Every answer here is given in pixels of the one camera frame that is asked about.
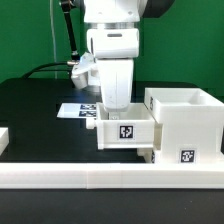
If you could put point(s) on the white drawer box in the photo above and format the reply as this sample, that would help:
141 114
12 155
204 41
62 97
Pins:
151 156
134 129

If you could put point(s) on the white drawer box front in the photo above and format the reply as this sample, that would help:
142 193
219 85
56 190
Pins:
151 156

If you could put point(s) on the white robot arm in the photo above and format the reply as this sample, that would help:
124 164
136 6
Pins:
121 14

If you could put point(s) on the white drawer cabinet frame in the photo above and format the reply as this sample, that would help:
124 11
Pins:
189 125

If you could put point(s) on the white front rail fence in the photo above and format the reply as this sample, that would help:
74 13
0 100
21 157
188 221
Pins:
103 176

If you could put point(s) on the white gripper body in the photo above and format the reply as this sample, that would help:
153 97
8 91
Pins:
109 63

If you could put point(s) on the white left rail piece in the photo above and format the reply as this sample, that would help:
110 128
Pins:
4 139

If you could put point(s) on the marker tag sheet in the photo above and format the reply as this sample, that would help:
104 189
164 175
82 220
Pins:
76 110

